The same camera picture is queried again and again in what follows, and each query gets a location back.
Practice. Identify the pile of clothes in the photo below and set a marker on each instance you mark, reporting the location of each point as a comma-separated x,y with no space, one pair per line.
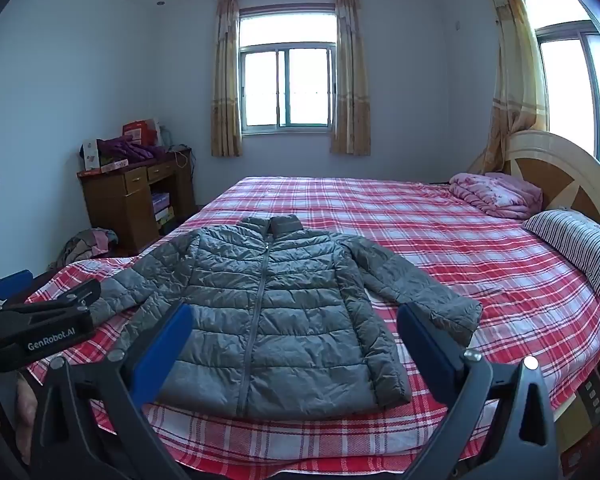
82,247

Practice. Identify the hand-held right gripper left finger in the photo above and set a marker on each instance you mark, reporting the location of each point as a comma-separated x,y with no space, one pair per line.
161,355

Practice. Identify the large bright window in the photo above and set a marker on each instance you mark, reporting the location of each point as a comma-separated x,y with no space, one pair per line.
565,90

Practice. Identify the bed with red plaid sheet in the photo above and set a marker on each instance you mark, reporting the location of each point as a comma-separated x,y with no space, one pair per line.
455,240

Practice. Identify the pink folded quilt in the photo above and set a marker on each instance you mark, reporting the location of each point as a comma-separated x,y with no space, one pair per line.
495,192

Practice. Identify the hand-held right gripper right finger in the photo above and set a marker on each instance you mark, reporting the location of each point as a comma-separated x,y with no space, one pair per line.
425,355

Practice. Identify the striped pillow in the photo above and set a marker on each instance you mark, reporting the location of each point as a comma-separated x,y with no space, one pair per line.
575,242

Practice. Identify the brown wooden desk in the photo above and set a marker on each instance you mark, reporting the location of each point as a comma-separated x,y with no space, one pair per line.
115,210

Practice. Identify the flat pink box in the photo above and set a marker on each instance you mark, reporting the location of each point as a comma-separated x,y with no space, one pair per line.
105,166

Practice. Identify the red cardboard box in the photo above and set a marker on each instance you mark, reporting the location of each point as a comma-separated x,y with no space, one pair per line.
137,131

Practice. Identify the sliding window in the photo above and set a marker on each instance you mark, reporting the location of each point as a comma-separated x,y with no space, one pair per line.
260,85

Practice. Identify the stack of books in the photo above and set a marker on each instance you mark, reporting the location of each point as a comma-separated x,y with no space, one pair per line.
161,207

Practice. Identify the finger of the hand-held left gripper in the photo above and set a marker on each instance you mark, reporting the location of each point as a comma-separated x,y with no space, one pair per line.
65,296
11,284

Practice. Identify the grey puffer jacket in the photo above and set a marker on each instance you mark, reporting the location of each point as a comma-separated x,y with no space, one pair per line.
280,320

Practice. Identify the person's left hand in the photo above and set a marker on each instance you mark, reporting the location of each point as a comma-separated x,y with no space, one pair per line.
27,415

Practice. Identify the wooden bed headboard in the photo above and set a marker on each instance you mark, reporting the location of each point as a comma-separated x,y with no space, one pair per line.
555,170

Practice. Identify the small white box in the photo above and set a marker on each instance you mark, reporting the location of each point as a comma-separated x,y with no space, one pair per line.
91,155

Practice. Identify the yellow tied curtain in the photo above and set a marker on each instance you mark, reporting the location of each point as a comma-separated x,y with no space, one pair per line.
515,85

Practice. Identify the purple puffer garment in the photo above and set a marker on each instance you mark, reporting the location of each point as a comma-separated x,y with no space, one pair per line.
130,150

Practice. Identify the clear plastic bottle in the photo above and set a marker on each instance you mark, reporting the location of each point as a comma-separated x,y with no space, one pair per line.
166,136

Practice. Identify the beige patterned curtain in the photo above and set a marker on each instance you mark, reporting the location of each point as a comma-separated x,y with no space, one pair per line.
226,85
351,85

